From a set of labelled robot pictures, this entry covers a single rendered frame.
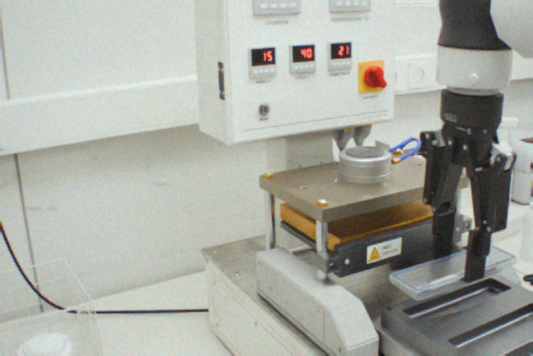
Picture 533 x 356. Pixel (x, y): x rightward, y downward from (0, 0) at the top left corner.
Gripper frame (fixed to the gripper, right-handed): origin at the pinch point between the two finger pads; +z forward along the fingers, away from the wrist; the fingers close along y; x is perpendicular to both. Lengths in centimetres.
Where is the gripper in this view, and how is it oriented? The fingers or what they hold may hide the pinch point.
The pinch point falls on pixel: (459, 247)
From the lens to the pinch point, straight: 80.0
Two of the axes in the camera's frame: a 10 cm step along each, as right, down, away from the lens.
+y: 4.7, 2.6, -8.4
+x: 8.8, -1.5, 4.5
